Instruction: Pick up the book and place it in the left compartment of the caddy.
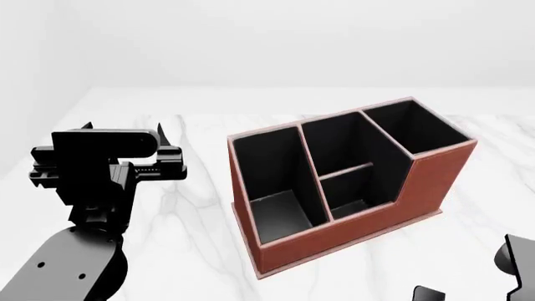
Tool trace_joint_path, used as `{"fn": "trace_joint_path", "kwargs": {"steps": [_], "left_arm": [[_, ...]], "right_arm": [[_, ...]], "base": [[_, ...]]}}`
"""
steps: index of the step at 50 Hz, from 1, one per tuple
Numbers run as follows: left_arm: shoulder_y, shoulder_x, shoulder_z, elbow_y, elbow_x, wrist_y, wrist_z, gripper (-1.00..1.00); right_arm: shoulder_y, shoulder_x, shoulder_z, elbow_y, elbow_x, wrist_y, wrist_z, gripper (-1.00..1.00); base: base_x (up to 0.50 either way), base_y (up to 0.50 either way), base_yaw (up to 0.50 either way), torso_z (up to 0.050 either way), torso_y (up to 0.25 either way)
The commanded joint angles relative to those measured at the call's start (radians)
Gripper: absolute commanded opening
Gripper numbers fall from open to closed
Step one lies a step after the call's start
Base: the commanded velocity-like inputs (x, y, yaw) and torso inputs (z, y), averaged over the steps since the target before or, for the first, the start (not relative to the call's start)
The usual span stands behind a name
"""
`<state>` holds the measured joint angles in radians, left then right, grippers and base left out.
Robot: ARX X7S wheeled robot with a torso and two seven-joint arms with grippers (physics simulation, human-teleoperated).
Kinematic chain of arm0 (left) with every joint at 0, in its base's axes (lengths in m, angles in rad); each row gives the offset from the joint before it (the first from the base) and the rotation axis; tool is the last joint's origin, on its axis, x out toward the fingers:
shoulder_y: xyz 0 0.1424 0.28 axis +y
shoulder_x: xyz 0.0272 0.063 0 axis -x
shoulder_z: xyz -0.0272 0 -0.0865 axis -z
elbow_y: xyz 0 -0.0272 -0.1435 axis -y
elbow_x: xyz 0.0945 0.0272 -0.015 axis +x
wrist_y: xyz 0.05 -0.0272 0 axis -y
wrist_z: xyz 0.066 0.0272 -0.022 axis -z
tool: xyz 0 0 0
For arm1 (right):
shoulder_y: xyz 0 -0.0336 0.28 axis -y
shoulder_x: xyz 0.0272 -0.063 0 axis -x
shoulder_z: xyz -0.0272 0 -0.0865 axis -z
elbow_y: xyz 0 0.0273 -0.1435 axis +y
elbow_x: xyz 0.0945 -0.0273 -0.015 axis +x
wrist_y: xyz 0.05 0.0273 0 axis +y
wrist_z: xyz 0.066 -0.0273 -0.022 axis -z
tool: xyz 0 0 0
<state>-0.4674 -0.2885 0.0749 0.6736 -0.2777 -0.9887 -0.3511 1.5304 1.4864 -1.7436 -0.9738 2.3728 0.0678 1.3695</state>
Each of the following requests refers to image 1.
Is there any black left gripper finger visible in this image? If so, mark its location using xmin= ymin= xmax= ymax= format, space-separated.
xmin=28 ymin=120 xmax=94 ymax=190
xmin=155 ymin=122 xmax=188 ymax=182

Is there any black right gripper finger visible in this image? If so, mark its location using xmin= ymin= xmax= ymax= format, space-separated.
xmin=411 ymin=285 xmax=446 ymax=301

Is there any brown leather desk caddy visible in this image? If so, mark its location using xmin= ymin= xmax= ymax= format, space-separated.
xmin=227 ymin=95 xmax=479 ymax=281

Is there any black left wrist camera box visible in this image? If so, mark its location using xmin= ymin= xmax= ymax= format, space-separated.
xmin=51 ymin=128 xmax=162 ymax=160

